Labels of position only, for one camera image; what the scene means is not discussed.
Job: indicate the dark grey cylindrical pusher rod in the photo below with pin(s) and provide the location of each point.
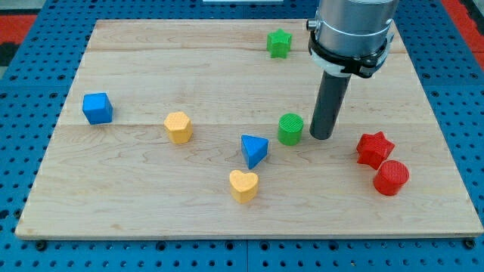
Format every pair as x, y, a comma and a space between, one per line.
327, 106

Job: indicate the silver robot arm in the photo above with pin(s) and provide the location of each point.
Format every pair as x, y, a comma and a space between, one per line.
346, 38

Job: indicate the blue triangle block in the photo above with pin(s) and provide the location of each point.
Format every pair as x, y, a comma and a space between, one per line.
254, 149

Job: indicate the light wooden board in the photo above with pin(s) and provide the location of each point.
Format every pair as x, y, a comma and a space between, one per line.
125, 180

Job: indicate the green cylinder block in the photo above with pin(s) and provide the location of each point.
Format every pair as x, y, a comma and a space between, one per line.
290, 128

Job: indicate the green star block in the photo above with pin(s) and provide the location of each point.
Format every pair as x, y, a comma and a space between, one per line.
278, 43

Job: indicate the red star block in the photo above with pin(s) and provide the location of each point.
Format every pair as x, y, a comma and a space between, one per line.
374, 149

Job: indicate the red cylinder block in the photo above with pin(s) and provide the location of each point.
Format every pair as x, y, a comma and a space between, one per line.
391, 177

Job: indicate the yellow heart block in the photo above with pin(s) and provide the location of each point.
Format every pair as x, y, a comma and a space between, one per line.
244, 186

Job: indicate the yellow hexagon block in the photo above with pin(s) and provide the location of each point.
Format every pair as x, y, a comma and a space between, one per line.
178, 127

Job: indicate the blue cube block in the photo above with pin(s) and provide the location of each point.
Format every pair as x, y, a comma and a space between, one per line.
97, 108

